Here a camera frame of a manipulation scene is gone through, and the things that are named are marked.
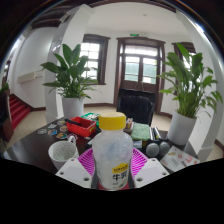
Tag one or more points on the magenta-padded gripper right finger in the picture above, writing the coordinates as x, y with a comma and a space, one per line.
153, 171

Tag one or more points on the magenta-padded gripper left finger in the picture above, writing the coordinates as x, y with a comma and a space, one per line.
71, 171

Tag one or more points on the yellow-capped clear drink bottle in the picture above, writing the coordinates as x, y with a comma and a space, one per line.
112, 153

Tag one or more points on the white speckled cup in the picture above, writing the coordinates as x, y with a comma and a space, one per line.
61, 153

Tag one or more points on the grey foam ball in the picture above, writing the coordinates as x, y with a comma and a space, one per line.
164, 147
152, 150

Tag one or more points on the printed paper leaflet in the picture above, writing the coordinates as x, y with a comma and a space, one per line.
178, 159

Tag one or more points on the round colourful sticker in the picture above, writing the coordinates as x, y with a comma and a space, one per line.
42, 131
64, 128
61, 122
52, 132
52, 126
61, 135

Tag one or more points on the red plastic tray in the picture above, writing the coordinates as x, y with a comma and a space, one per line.
80, 126

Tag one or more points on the green box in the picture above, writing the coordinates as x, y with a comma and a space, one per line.
90, 116

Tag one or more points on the black office chair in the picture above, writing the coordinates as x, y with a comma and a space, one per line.
136, 106

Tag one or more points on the red carpeted staircase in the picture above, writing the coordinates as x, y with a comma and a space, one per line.
19, 110

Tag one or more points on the large potted plant, white pot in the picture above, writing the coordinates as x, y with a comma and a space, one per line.
186, 86

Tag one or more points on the small potted plant, white pot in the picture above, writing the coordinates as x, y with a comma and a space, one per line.
71, 76

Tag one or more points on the dark wooden glazed double door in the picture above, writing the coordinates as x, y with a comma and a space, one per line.
140, 66

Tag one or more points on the dark-framed window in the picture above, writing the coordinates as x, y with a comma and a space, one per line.
95, 53
186, 48

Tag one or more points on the green exit sign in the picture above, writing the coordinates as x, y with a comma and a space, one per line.
134, 35

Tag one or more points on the white wall radiator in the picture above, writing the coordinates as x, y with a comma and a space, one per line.
30, 76

